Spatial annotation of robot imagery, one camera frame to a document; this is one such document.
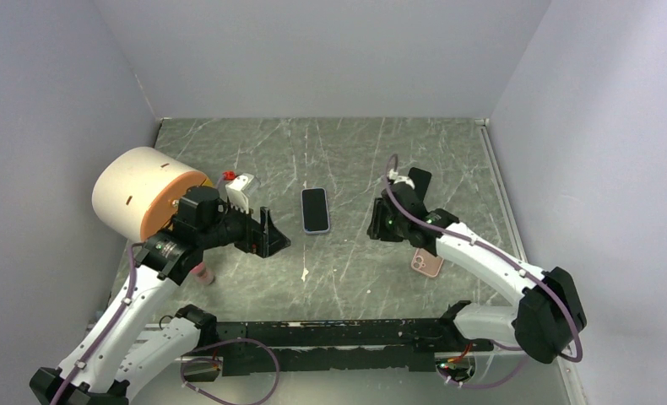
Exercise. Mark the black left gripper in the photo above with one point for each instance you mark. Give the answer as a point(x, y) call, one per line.
point(263, 240)

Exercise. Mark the pink capped small bottle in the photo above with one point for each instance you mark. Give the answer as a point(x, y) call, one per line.
point(203, 274)

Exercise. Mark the beige and orange cylinder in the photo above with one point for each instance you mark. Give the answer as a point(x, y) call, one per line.
point(137, 193)

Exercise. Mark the pink phone case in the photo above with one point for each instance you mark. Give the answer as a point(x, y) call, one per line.
point(423, 262)

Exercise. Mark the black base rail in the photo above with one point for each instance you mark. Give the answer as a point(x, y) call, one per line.
point(417, 345)

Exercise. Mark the blue smartphone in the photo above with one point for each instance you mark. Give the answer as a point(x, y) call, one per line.
point(315, 209)

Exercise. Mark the lavender phone case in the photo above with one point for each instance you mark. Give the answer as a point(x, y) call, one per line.
point(329, 223)

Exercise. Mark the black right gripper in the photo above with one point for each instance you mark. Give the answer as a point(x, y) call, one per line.
point(376, 229)

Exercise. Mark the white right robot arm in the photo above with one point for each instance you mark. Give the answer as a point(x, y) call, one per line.
point(545, 315)

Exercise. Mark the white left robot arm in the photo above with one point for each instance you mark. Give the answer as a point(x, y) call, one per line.
point(108, 367)

